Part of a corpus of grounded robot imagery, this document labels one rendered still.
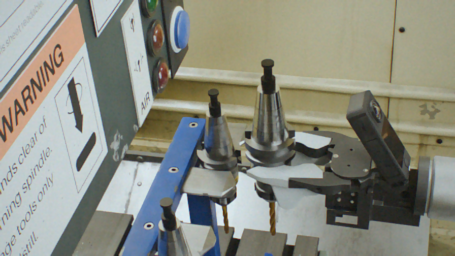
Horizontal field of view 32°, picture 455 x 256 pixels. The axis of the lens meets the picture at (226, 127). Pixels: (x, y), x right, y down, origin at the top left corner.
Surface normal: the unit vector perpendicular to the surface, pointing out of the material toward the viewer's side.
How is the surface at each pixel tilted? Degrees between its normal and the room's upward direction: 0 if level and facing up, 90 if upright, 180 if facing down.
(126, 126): 90
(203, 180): 0
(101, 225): 0
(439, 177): 30
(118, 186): 24
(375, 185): 89
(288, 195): 90
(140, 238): 0
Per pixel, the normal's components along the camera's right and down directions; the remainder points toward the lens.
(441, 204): -0.25, 0.43
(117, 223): -0.07, -0.79
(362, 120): -0.25, 0.61
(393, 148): 0.80, -0.30
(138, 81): 0.97, 0.09
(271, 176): -0.46, -0.27
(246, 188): -0.15, -0.47
